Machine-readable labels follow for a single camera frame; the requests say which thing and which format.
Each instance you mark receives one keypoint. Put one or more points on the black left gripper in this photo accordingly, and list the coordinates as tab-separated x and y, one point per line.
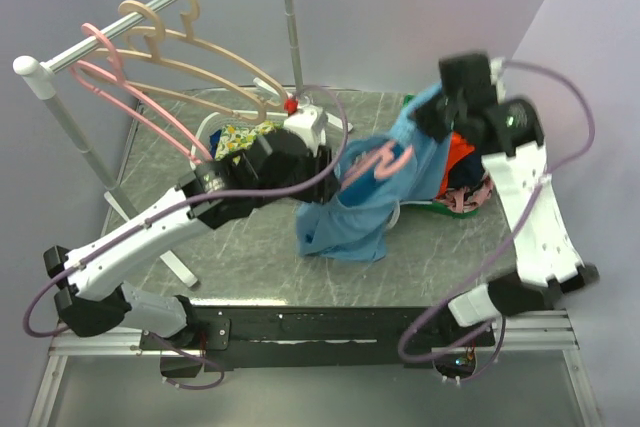
320	192

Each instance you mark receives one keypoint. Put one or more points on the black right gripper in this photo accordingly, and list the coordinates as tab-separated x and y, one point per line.
423	117

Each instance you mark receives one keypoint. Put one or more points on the pink hanger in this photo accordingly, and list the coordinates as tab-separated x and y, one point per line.
378	164
117	77

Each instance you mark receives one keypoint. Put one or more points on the light blue shorts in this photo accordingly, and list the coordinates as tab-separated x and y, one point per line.
352	225

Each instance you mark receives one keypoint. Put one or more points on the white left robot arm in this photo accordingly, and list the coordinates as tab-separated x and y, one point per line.
93	296

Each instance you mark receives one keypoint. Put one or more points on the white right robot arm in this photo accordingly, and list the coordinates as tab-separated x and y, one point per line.
509	135

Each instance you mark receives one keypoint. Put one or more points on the beige hanger right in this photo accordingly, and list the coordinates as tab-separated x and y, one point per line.
145	42

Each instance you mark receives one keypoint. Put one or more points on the beige hanger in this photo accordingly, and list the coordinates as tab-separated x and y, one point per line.
261	112
145	42

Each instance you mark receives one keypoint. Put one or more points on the beige hanger left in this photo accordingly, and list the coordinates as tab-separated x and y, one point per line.
261	112

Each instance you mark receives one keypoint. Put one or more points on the orange garment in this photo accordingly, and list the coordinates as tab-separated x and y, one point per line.
456	173

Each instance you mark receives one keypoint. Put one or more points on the lemon print cloth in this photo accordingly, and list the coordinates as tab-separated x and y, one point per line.
234	138

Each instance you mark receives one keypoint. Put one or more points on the white plastic laundry basket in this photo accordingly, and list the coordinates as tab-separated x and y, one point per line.
216	121

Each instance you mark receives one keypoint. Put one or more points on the navy pink floral garment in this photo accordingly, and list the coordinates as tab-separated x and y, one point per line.
464	201

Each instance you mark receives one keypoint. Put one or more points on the green plastic tray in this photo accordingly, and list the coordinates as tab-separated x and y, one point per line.
423	196

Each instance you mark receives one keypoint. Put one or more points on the white metal clothes rack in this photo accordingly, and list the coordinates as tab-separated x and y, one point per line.
40	79

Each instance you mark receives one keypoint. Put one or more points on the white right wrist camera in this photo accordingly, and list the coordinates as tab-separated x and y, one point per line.
497	67

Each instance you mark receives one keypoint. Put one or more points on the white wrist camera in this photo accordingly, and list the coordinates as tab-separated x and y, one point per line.
497	67
309	122

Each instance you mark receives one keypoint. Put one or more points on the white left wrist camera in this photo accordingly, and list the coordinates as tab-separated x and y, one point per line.
309	122

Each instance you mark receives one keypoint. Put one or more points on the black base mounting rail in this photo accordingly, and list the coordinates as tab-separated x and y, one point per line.
236	337

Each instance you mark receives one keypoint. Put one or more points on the aluminium frame rail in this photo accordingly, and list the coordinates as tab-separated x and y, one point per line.
538	331

